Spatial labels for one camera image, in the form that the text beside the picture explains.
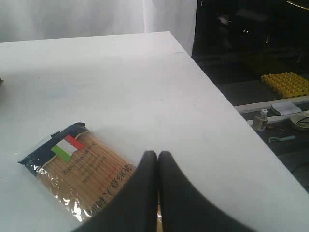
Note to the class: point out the small clear plastic bottle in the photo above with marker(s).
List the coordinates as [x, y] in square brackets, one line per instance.
[260, 120]

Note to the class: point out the spaghetti packet with Italian flag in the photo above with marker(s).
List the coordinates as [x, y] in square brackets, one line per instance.
[81, 172]

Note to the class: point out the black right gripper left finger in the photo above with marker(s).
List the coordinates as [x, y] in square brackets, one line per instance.
[134, 208]

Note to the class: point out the light blue peeler tool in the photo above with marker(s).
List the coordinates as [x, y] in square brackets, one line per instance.
[282, 139]

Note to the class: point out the white folded cloth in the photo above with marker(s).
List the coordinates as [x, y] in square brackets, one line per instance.
[285, 108]

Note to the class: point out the yellow egg tray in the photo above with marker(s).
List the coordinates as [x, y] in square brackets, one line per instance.
[287, 85]

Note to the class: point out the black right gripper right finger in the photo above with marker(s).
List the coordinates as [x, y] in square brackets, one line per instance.
[184, 208]

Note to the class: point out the white backdrop curtain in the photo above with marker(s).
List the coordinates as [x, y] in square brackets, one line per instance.
[49, 19]

